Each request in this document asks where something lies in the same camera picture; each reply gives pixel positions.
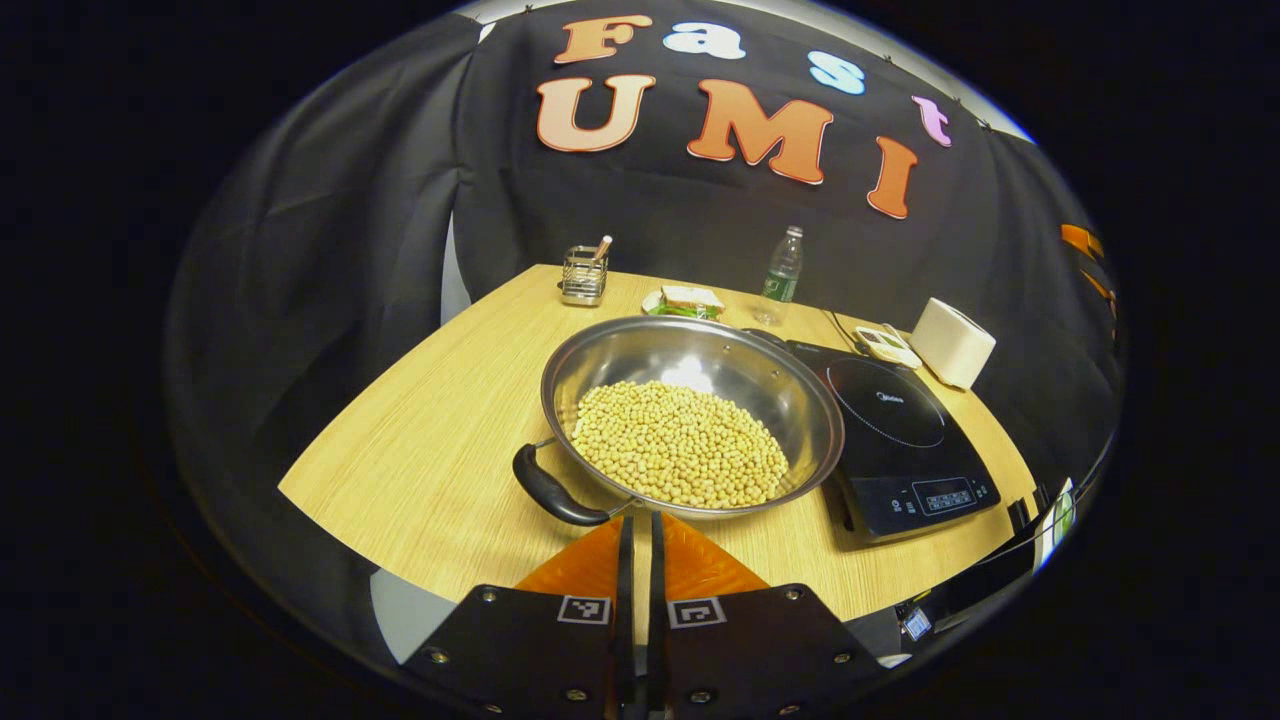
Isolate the black power cable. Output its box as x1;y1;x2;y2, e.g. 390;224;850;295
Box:
820;308;862;354

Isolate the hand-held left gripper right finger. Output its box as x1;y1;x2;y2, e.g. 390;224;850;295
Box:
650;510;887;720

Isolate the wire mesh utensil holder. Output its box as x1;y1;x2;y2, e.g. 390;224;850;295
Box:
559;245;610;308

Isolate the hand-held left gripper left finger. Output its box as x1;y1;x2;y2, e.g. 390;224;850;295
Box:
403;513;636;720

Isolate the sandwich with lettuce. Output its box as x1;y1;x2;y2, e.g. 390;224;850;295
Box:
659;285;725;321

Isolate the white divided dish of beans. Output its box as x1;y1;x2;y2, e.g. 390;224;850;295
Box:
855;325;924;370

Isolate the clear plastic water bottle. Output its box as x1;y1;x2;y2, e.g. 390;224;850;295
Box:
755;225;806;329

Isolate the pile of soybeans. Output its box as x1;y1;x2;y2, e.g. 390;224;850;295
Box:
570;380;792;510

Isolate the black induction cooktop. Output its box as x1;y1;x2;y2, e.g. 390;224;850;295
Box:
745;328;1002;552

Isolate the steel pot with black handles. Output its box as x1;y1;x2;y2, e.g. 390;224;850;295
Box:
512;315;847;528

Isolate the white toaster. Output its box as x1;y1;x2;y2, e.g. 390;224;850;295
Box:
908;297;998;391

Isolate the small white plate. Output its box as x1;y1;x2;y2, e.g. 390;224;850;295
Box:
641;290;727;324

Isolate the black backdrop cloth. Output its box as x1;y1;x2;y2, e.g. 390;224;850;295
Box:
165;0;1126;641

